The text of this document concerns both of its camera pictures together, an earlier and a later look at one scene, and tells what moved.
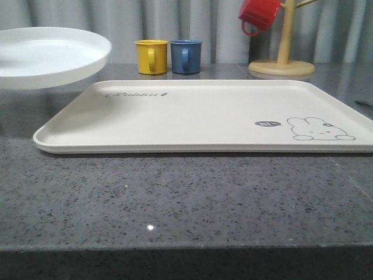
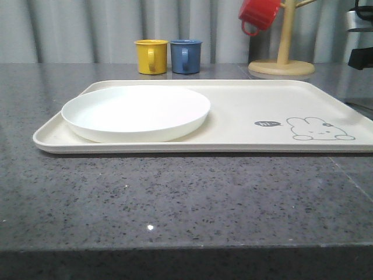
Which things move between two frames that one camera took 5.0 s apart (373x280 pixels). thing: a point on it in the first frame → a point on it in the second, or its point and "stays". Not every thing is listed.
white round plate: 42,58 → 136,114
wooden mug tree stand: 283,66 stays
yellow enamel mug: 152,56 stays
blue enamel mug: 186,56 stays
